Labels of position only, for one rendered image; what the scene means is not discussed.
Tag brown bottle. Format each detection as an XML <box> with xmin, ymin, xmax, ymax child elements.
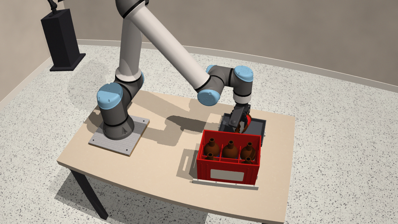
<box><xmin>234</xmin><ymin>114</ymin><xmax>252</xmax><ymax>133</ymax></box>
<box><xmin>222</xmin><ymin>140</ymin><xmax>238</xmax><ymax>159</ymax></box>
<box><xmin>205</xmin><ymin>153</ymin><xmax>217</xmax><ymax>161</ymax></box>
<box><xmin>204</xmin><ymin>138</ymin><xmax>220</xmax><ymax>157</ymax></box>
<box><xmin>240</xmin><ymin>142</ymin><xmax>256</xmax><ymax>161</ymax></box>
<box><xmin>242</xmin><ymin>157</ymin><xmax>253</xmax><ymax>164</ymax></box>

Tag red box with cut-out openings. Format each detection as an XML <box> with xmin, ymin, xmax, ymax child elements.
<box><xmin>197</xmin><ymin>130</ymin><xmax>261</xmax><ymax>185</ymax></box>

